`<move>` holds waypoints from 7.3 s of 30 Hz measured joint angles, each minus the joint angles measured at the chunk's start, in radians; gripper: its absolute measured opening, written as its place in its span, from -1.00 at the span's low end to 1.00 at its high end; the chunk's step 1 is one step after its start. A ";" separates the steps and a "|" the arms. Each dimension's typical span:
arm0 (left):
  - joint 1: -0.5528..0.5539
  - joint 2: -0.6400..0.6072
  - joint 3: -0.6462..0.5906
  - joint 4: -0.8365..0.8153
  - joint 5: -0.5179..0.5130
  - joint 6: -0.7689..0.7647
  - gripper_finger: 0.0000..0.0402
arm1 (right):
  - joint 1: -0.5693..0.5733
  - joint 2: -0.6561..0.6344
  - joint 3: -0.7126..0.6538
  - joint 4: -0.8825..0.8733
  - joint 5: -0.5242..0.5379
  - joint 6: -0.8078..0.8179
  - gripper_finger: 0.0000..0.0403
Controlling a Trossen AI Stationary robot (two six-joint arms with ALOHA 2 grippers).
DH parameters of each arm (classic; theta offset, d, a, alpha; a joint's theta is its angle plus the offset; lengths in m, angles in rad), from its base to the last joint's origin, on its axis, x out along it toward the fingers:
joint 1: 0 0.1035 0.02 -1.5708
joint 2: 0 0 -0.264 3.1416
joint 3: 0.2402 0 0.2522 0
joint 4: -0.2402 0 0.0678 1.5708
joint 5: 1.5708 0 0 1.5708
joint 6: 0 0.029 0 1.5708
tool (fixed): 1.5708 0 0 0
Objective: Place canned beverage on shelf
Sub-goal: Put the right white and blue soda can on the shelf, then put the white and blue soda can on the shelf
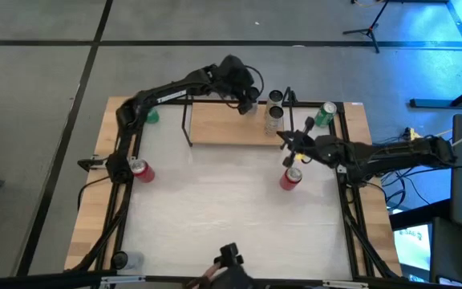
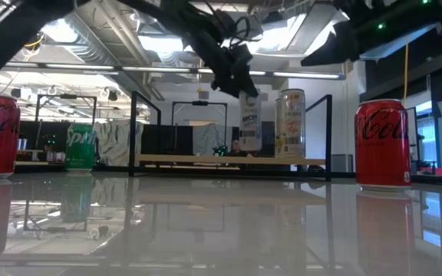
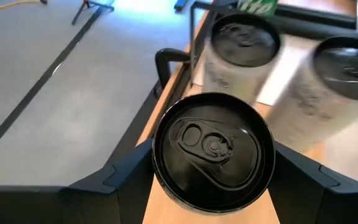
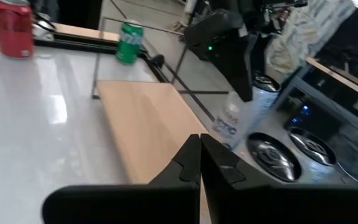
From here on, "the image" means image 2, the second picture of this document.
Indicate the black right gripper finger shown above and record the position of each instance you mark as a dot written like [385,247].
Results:
[328,50]

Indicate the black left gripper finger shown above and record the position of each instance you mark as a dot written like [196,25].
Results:
[244,86]

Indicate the Celsius can blue print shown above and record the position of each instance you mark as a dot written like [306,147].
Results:
[249,126]

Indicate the Celsius can orange print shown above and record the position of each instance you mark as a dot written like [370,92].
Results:
[293,126]

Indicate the green Sprite can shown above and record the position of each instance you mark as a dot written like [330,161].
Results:
[80,149]

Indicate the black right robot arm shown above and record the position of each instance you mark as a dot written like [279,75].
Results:
[416,19]

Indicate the long ceiling light bar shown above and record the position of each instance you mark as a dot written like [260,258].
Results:
[305,75]

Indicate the person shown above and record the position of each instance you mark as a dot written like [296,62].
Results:
[236,147]

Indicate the grey cloth cover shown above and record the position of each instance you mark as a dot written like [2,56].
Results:
[209,138]
[117,142]

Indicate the grey waste bin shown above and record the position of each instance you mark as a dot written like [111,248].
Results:
[342,163]

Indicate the black background rig frame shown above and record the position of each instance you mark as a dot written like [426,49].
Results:
[200,103]
[67,96]

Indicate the black metal shelf end frame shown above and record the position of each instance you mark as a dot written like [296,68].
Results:
[132,134]

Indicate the silver corrugated duct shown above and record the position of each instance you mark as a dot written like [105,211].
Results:
[90,50]

